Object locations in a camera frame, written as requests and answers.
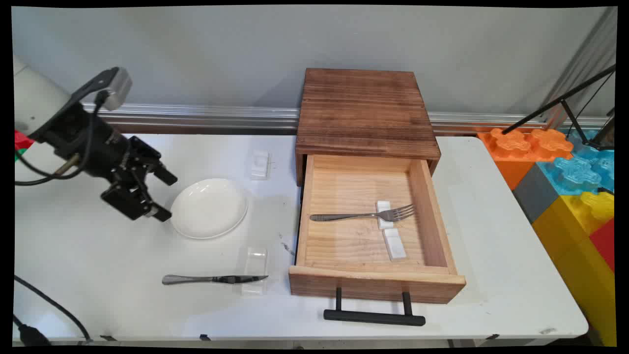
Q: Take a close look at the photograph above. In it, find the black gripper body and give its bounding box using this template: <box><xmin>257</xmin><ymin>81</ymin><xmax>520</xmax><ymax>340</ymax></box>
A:
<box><xmin>37</xmin><ymin>101</ymin><xmax>134</xmax><ymax>178</ymax></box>

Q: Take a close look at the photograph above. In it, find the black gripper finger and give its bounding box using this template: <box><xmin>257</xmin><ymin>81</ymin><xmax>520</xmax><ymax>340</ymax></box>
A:
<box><xmin>118</xmin><ymin>136</ymin><xmax>178</xmax><ymax>186</ymax></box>
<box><xmin>100</xmin><ymin>170</ymin><xmax>172</xmax><ymax>223</ymax></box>

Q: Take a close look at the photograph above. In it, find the steel serrated table knife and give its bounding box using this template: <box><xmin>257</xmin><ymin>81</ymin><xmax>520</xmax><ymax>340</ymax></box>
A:
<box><xmin>162</xmin><ymin>274</ymin><xmax>269</xmax><ymax>286</ymax></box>

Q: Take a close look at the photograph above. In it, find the white round ceramic plate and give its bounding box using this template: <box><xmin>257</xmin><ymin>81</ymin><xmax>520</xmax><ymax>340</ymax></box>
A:
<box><xmin>170</xmin><ymin>178</ymin><xmax>248</xmax><ymax>240</ymax></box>

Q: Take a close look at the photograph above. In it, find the steel fork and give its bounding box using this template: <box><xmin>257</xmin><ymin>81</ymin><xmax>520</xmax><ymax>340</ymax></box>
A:
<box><xmin>310</xmin><ymin>204</ymin><xmax>416</xmax><ymax>223</ymax></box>

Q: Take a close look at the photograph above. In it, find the light wooden drawer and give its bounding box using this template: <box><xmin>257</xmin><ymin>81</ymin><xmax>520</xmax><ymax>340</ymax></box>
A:
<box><xmin>288</xmin><ymin>154</ymin><xmax>466</xmax><ymax>304</ymax></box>

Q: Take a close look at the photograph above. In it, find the dark wooden drawer cabinet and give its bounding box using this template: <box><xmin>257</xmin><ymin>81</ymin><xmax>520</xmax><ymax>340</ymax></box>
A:
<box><xmin>295</xmin><ymin>68</ymin><xmax>441</xmax><ymax>187</ymax></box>

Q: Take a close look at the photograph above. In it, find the orange foam block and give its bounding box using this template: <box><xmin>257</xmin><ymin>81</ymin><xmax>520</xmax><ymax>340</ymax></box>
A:
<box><xmin>477</xmin><ymin>127</ymin><xmax>574</xmax><ymax>191</ymax></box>

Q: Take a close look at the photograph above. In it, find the grey foam block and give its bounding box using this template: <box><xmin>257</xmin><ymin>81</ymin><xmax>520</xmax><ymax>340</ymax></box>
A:
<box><xmin>512</xmin><ymin>162</ymin><xmax>560</xmax><ymax>225</ymax></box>

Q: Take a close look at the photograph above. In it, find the black tripod stand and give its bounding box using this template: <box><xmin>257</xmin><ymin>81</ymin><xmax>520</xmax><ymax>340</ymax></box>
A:
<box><xmin>501</xmin><ymin>64</ymin><xmax>616</xmax><ymax>151</ymax></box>

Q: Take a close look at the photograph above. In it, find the blue foam block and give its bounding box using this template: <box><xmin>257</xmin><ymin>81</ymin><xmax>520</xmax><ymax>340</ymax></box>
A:
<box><xmin>536</xmin><ymin>129</ymin><xmax>615</xmax><ymax>197</ymax></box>

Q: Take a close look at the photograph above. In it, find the black camera cable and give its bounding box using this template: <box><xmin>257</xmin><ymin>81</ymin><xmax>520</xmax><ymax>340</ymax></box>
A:
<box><xmin>15</xmin><ymin>90</ymin><xmax>110</xmax><ymax>186</ymax></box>

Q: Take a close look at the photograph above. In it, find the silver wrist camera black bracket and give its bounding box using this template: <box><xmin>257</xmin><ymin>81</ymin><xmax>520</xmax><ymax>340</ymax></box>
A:
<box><xmin>29</xmin><ymin>67</ymin><xmax>133</xmax><ymax>143</ymax></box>

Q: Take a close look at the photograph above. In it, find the aluminium wall rail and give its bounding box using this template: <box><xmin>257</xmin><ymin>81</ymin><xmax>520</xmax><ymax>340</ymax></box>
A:
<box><xmin>81</xmin><ymin>102</ymin><xmax>610</xmax><ymax>137</ymax></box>

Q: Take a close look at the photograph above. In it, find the black cable with silver connector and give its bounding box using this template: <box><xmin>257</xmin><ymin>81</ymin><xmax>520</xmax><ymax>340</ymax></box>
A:
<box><xmin>14</xmin><ymin>274</ymin><xmax>94</xmax><ymax>344</ymax></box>

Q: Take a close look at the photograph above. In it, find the black bar drawer handle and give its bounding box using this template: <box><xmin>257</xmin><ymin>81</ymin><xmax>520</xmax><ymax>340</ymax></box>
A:
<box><xmin>323</xmin><ymin>287</ymin><xmax>426</xmax><ymax>327</ymax></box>

